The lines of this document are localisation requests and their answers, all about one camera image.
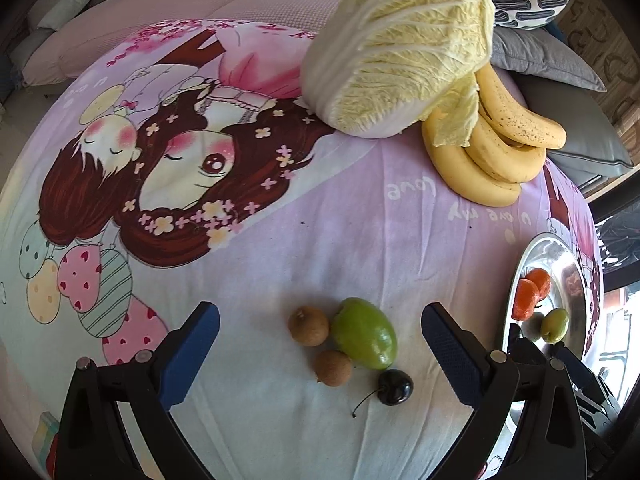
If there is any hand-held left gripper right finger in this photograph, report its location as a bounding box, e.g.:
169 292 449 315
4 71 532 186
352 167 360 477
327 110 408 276
421 302 588 480

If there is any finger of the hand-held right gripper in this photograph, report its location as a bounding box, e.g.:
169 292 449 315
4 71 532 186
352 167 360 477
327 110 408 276
555 345 598 391
509 337 548 367

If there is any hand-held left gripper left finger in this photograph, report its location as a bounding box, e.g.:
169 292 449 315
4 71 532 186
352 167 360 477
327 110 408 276
54 302 221 480

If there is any green jujube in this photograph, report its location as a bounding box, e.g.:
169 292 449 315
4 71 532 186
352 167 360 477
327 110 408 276
330 297 399 372
540 307 571 345

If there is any orange tangerine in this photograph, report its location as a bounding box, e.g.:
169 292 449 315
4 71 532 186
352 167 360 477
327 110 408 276
511 278 542 322
525 267 552 306

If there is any dark cherry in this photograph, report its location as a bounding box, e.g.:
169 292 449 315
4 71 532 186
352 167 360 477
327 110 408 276
352 369 415 417

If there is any round steel plate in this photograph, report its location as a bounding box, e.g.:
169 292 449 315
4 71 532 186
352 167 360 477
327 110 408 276
501 232 594 428

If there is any brown longan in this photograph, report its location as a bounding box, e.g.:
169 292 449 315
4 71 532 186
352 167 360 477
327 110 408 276
288 306 330 348
313 349 354 388

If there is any cartoon printed blanket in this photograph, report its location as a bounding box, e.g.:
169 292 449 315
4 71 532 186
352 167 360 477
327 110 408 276
0 19 606 480

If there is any yellow banana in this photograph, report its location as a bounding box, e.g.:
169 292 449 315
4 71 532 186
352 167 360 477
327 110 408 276
421 107 524 207
462 115 547 184
474 64 567 150

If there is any grey leather cushion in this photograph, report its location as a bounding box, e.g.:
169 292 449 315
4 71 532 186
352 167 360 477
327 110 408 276
517 75 632 186

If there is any grey fabric pillow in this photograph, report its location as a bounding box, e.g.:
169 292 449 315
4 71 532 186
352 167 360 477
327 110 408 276
492 25 608 92

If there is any napa cabbage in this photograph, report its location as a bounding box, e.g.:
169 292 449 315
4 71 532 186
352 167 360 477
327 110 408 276
301 0 496 139

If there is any light green pillow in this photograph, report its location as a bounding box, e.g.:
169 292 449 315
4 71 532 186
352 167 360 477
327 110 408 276
37 0 106 31

